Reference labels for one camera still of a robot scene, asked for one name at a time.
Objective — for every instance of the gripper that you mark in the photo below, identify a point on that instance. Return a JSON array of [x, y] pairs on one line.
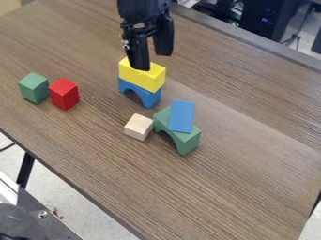
[[140, 11]]

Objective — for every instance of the blue arch block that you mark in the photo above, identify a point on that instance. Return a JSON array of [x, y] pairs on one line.
[[140, 92]]

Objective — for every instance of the black computer tower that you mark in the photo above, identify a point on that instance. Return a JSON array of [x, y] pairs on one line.
[[267, 15]]

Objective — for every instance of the red cube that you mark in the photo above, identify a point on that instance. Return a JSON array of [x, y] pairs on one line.
[[64, 93]]

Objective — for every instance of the green arch block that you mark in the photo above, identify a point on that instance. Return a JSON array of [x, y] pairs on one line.
[[179, 137]]

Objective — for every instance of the beige wooden cube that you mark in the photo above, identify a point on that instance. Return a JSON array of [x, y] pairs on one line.
[[138, 126]]

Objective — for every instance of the blue flat block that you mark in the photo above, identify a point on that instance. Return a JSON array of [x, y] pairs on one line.
[[182, 116]]

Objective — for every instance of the yellow rectangular block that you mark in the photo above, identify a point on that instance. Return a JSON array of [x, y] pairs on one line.
[[144, 76]]

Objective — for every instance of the green cube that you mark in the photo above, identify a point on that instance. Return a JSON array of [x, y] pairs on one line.
[[33, 87]]

